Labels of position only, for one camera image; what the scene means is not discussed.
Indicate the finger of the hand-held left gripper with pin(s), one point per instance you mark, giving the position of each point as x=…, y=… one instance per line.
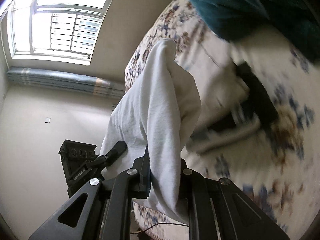
x=115, y=152

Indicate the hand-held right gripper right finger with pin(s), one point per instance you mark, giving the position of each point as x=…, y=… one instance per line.
x=186, y=177

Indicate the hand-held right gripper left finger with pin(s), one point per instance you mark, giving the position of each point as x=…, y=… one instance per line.
x=147, y=180

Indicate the white t-shirt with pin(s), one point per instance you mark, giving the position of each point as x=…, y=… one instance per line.
x=152, y=120

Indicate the grey folded garment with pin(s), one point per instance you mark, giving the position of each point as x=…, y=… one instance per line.
x=230, y=135

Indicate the floral quilt bed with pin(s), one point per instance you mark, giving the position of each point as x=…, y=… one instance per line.
x=250, y=175

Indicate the dark striped folded garment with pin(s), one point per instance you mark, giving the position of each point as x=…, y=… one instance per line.
x=230, y=125

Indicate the blue-grey curtain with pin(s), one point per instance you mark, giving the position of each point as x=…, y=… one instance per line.
x=62, y=80

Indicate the black folded garment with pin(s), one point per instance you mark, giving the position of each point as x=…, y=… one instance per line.
x=260, y=100

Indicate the barred window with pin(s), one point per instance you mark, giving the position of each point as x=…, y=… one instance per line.
x=55, y=20

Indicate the teal velvet blanket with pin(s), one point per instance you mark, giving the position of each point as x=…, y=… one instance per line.
x=237, y=5

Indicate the white wall switch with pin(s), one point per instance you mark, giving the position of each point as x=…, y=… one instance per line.
x=48, y=119

